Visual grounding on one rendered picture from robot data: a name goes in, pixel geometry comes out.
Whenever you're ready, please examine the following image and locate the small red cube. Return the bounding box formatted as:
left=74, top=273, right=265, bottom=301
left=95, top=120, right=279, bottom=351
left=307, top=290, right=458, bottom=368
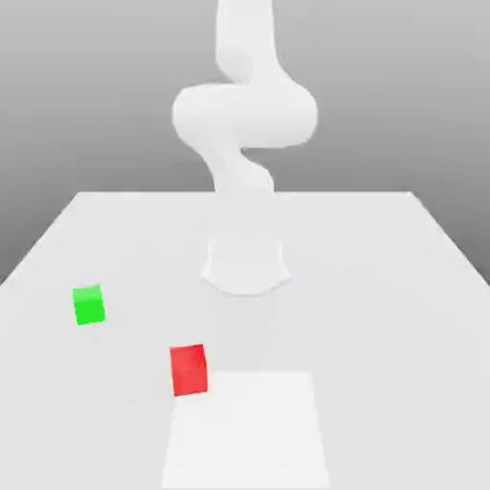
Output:
left=168, top=343, right=210, bottom=398

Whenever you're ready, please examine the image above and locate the small green cube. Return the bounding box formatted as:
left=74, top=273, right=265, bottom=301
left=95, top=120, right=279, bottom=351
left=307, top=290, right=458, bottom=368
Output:
left=71, top=283, right=106, bottom=327

